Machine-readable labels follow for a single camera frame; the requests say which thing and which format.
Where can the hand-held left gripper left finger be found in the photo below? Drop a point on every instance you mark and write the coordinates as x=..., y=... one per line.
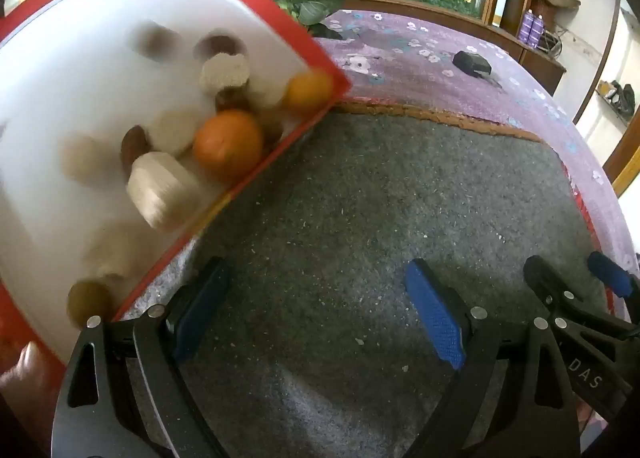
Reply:
x=197, y=320

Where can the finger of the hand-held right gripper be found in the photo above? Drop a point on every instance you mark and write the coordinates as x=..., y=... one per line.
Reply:
x=610, y=275
x=547, y=285

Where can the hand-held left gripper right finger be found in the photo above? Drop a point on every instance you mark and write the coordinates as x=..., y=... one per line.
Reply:
x=435, y=318

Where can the brown longan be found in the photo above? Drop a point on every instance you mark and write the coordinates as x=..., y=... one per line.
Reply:
x=90, y=300
x=155, y=40
x=232, y=99

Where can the pale pastry block front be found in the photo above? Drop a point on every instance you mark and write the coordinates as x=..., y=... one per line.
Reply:
x=165, y=198

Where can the pale pastry block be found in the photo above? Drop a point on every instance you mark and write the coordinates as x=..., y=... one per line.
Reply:
x=165, y=198
x=225, y=72
x=172, y=130

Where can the large orange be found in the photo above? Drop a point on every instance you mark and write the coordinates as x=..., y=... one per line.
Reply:
x=228, y=145

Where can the red date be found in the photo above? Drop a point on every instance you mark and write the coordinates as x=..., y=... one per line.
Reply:
x=270, y=125
x=220, y=44
x=135, y=145

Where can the pale pastry block back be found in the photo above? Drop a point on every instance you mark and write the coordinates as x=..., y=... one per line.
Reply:
x=172, y=130

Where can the peeled sugarcane piece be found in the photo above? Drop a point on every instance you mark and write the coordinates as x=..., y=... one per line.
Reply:
x=82, y=158

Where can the small orange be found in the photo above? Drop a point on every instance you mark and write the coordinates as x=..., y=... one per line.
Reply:
x=308, y=89

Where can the red cardboard box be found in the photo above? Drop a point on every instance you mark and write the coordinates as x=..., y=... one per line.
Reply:
x=75, y=88

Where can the grey felt mat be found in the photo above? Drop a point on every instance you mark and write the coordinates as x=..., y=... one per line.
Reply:
x=350, y=213

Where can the dark shoes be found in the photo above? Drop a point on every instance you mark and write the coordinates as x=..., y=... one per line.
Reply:
x=619, y=95

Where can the black key case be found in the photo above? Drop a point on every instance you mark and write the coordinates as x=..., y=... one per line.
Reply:
x=472, y=63

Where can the purple floral blanket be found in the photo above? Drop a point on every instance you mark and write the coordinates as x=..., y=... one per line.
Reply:
x=425, y=73

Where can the purple spray can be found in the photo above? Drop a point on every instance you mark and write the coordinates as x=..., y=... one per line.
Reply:
x=525, y=25
x=537, y=29

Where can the wooden corner shelf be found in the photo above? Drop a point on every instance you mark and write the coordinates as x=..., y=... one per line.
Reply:
x=555, y=0

